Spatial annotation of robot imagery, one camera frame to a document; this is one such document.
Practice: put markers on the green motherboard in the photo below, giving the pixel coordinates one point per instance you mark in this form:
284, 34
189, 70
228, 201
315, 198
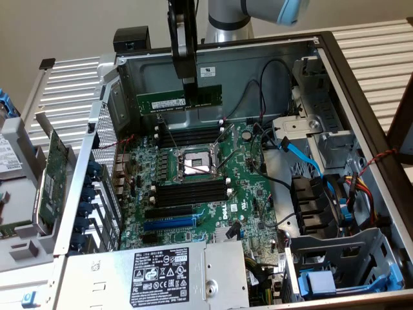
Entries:
258, 193

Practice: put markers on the silver power supply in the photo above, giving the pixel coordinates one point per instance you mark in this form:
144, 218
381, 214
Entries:
96, 274

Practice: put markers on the thin metal locking lever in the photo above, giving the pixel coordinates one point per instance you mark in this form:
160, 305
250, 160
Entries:
167, 134
229, 158

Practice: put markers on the metal disk bay cage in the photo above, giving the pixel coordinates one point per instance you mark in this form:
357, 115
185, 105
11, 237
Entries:
322, 103

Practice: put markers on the black box bracket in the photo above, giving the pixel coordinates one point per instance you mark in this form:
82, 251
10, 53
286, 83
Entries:
132, 38

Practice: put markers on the metal CPU socket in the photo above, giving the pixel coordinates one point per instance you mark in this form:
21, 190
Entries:
197, 161

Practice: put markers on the blue square button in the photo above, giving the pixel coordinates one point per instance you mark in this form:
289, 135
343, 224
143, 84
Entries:
29, 298

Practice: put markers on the metal socket cover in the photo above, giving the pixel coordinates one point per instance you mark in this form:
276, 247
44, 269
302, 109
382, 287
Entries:
226, 132

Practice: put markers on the blue card latch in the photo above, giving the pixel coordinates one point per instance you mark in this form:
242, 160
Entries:
93, 168
87, 193
86, 208
84, 223
78, 241

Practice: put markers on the blue expansion slot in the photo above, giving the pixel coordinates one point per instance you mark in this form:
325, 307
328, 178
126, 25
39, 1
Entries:
167, 223

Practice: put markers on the silver coin battery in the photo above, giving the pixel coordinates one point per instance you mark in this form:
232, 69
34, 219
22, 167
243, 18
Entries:
247, 135

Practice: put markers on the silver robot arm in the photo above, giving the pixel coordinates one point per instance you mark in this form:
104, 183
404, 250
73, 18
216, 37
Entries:
229, 19

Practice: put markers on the silver chipset heatsink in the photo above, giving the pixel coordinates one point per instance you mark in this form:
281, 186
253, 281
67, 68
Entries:
219, 234

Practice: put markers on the silver hard disk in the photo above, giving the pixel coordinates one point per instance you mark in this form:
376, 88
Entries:
8, 155

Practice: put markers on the short black expansion slot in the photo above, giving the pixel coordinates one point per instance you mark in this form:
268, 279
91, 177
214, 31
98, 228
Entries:
150, 239

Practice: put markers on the long black expansion slot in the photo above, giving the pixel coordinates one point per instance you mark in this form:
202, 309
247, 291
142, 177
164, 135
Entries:
167, 212

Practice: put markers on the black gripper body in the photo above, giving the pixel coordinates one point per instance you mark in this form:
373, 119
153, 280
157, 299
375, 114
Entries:
192, 38

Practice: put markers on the metal disk bay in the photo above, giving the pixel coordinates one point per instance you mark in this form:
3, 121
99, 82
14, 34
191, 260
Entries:
355, 245

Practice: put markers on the green RAM stick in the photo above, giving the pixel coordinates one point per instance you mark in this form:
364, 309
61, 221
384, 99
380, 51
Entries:
16, 230
161, 100

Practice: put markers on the open PC case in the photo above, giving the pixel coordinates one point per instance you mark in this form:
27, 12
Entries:
242, 74

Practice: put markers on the small black end cap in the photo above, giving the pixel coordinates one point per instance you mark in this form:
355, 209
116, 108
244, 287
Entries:
47, 63

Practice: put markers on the black fan shroud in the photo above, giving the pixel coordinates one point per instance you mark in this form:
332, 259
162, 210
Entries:
306, 200

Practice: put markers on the dark brown bar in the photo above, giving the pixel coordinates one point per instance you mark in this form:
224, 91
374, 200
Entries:
403, 122

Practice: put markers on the green graphics card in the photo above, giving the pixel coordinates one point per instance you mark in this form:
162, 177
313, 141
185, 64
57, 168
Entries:
55, 181

